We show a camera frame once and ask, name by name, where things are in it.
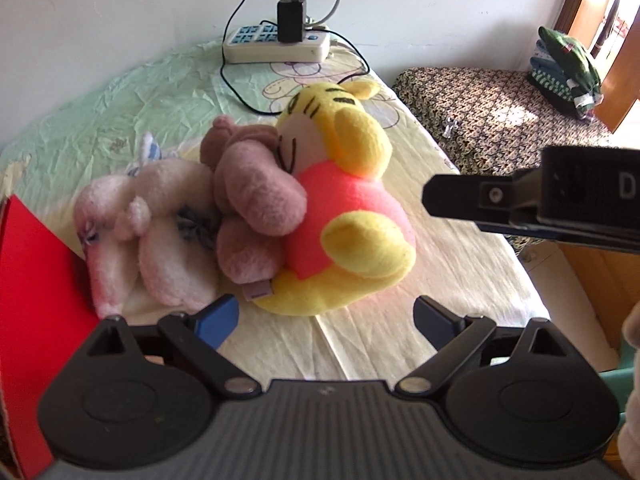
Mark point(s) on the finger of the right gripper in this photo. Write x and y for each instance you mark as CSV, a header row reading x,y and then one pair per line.
x,y
475,199

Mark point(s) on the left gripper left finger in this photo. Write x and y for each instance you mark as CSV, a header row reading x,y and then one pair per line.
x,y
193,342

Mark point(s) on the green yellow bed sheet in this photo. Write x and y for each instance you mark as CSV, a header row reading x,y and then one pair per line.
x,y
176,99

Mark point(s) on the red cardboard box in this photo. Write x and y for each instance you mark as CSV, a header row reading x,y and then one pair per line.
x,y
46,314

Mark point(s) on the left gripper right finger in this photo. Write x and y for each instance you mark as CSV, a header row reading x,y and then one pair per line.
x,y
455,339

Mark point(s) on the white power strip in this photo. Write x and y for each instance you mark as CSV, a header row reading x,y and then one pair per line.
x,y
259,44

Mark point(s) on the patterned brown cushioned stool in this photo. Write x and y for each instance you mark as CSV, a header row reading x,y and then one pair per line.
x,y
493,121

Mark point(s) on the yellow tiger plush toy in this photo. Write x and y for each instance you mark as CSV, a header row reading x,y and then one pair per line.
x,y
355,238

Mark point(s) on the folded green clothes stack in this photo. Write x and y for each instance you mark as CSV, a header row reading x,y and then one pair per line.
x,y
563,70

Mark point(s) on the white plush rabbit toy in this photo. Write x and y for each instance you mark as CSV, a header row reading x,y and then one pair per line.
x,y
155,224

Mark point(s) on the brown pink plush toy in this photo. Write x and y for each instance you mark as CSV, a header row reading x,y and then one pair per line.
x,y
260,200

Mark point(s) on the wooden door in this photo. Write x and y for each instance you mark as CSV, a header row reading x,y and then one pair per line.
x,y
609,29

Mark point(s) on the black charger adapter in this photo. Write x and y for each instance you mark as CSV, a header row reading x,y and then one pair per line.
x,y
291,21

